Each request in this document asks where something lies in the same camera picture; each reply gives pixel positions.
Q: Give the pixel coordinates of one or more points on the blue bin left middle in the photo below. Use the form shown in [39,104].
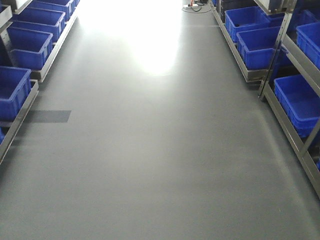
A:
[30,48]

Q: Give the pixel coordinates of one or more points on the blue bin right near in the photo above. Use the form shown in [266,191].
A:
[299,101]

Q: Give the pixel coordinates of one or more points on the blue bin left far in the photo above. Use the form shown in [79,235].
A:
[43,20]

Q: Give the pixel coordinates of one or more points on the blue bin right upper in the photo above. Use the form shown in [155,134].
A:
[308,40]

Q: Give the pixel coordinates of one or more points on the blue bin right middle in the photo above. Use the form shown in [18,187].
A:
[256,47]

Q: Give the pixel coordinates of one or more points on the blue bin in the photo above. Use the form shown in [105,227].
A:
[43,20]
[245,19]
[308,40]
[299,101]
[256,47]
[15,87]
[30,48]

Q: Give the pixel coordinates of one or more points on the left steel shelf rack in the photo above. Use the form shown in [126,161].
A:
[8,8]

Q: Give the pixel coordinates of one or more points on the right steel shelf rack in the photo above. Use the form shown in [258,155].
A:
[287,60]

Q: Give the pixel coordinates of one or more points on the steel shelf rack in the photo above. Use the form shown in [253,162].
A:
[8,8]
[287,60]

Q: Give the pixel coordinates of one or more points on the blue bin right far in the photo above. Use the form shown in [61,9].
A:
[245,19]

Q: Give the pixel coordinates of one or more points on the white power strip with cables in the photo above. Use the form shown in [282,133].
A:
[196,7]

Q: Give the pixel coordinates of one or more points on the blue bin left near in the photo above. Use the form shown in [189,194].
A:
[15,87]

